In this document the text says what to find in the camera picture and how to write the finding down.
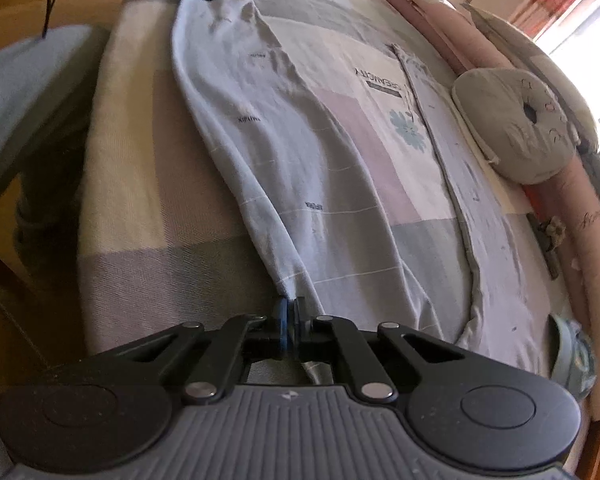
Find person's light blue clothing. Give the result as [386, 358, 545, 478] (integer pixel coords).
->
[0, 25, 111, 216]

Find pink floral quilt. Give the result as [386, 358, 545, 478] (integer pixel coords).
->
[362, 0, 600, 421]

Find grey striped pants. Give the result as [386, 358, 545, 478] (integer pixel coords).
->
[172, 0, 553, 376]

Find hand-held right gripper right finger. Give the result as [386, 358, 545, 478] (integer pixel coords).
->
[292, 297, 466, 403]

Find floral pillow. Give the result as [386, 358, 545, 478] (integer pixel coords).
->
[462, 2, 600, 136]

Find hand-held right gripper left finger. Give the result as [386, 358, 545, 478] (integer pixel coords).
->
[127, 298, 290, 403]

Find black hair clip with flower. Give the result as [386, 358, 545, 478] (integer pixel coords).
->
[527, 212, 567, 281]

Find blue cap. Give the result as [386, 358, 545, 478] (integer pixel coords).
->
[547, 312, 596, 401]

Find patterned curtain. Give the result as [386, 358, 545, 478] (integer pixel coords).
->
[517, 0, 600, 46]

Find red folded cloth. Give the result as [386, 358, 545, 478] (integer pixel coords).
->
[524, 184, 547, 212]

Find grey cat face cushion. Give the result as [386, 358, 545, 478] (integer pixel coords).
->
[451, 69, 581, 185]

